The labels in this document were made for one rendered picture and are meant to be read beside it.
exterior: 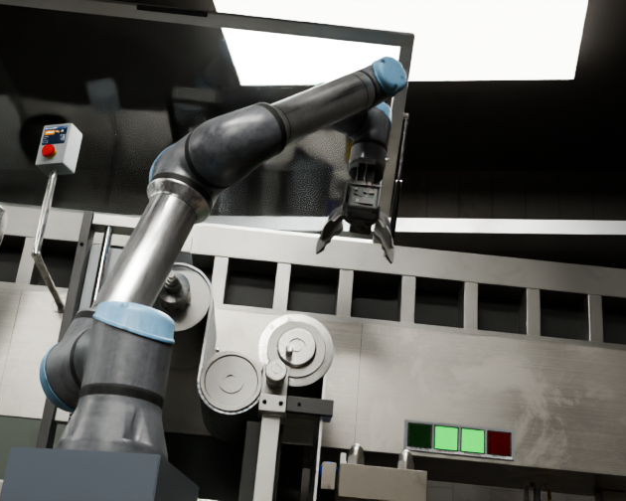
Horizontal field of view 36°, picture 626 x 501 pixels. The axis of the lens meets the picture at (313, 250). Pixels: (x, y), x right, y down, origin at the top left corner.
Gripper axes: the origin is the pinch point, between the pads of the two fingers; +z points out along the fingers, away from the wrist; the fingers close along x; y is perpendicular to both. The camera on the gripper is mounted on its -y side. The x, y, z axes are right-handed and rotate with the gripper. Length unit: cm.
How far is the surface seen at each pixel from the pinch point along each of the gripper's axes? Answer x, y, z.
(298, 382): -7.4, -5.8, 24.4
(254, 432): -14.0, -5.5, 35.5
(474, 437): 31, -41, 20
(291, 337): -10.0, -3.4, 16.4
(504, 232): 52, -163, -99
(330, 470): 1.0, -7.8, 40.0
